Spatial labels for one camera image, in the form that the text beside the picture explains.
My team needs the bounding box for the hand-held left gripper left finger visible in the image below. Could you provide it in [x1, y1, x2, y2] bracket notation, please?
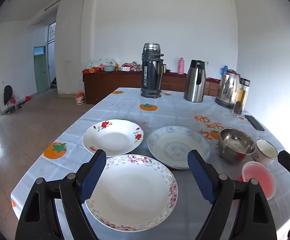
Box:
[15, 149, 107, 240]

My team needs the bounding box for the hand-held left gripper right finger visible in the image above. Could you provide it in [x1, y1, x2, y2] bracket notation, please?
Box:
[187, 149, 278, 240]

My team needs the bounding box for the pink plastic bowl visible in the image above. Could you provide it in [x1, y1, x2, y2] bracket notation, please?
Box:
[237, 161, 276, 200]

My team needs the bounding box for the blue patterned plate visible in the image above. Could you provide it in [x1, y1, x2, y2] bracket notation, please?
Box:
[146, 126, 211, 170]

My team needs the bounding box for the white plate with pink flowers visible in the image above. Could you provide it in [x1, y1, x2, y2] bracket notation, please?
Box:
[85, 154, 178, 232]

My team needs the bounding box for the white plate with red flowers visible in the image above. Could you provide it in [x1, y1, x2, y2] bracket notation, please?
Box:
[82, 119, 144, 155]

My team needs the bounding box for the stainless steel bowl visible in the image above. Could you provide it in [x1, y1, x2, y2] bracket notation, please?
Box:
[218, 128, 256, 163]

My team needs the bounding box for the black smartphone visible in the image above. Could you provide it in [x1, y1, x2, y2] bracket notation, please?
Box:
[245, 115, 265, 131]

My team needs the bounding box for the glass tea bottle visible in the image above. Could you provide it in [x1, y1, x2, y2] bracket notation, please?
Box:
[232, 78, 251, 117]

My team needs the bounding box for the white tablecloth with orange fruit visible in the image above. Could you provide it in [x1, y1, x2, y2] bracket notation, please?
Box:
[11, 87, 290, 240]

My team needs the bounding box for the dark wooden cabinet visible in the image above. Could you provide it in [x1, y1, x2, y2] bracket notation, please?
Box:
[82, 70, 221, 105]

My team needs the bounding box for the stainless steel electric kettle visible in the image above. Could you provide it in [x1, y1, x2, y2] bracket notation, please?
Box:
[215, 69, 241, 109]

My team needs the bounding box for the stainless steel thermal carafe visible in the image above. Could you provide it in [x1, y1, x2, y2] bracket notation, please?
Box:
[184, 59, 205, 103]

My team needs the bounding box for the orange cardboard box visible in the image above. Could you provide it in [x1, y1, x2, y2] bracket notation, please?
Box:
[82, 67, 102, 74]

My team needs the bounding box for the covered food bowl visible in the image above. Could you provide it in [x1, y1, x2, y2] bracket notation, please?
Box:
[86, 58, 118, 70]

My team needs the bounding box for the green door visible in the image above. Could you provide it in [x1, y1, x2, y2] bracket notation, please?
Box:
[34, 54, 49, 93]

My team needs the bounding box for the black vacuum flask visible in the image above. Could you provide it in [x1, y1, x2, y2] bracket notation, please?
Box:
[140, 43, 164, 98]

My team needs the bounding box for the floral cloth bundle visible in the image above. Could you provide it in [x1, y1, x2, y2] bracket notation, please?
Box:
[121, 61, 142, 72]

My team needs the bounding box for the chair with black jacket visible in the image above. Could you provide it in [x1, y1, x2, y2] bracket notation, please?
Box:
[4, 85, 18, 113]

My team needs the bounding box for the barred window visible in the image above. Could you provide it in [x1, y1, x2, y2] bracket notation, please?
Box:
[48, 22, 57, 45]

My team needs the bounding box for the fluorescent tube light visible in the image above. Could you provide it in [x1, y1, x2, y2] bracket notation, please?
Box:
[44, 0, 68, 12]

